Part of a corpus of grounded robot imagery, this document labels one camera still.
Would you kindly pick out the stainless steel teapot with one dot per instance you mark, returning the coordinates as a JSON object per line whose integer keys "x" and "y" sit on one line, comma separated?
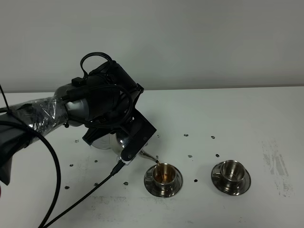
{"x": 117, "y": 142}

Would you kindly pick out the left stainless steel teacup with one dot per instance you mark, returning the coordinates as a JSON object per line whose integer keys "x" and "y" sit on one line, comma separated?
{"x": 161, "y": 175}

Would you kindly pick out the right stainless steel teacup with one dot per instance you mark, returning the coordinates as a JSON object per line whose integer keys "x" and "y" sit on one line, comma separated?
{"x": 229, "y": 171}

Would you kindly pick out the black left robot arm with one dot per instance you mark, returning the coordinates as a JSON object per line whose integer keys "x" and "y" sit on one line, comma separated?
{"x": 103, "y": 101}

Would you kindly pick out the right stainless steel saucer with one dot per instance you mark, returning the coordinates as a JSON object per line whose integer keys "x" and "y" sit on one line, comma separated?
{"x": 233, "y": 189}

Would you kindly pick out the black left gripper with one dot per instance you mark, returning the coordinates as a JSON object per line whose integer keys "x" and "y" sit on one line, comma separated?
{"x": 136, "y": 126}

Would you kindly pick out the stainless steel saucer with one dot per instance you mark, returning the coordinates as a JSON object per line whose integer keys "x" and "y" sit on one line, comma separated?
{"x": 166, "y": 191}
{"x": 233, "y": 189}

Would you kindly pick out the stainless steel teacup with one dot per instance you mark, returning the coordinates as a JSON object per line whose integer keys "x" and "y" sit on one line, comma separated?
{"x": 161, "y": 175}
{"x": 229, "y": 171}

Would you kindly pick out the left stainless steel saucer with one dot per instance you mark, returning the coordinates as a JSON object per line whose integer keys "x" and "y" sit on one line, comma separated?
{"x": 166, "y": 191}

